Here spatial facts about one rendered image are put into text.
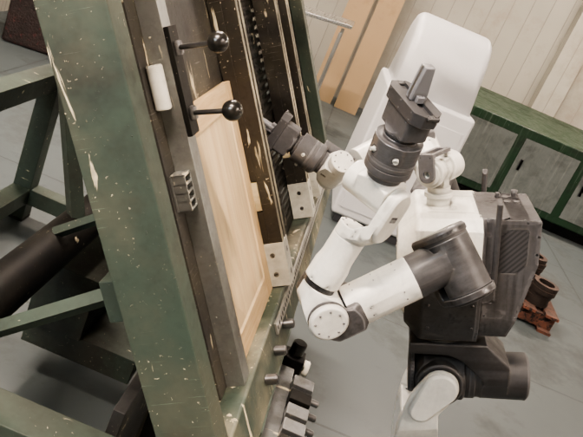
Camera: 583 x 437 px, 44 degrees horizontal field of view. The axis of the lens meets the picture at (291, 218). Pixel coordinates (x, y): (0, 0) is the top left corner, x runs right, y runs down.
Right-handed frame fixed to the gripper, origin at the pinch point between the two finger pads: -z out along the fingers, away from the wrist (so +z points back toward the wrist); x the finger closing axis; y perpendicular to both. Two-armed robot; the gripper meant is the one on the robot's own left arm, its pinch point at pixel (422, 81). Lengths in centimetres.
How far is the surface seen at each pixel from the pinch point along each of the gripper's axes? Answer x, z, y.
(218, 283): 5, 50, -24
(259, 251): 36, 71, 0
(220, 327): 2, 59, -23
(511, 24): 584, 224, 547
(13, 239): 181, 191, -48
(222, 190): 30, 46, -17
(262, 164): 49, 52, 0
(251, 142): 52, 48, -3
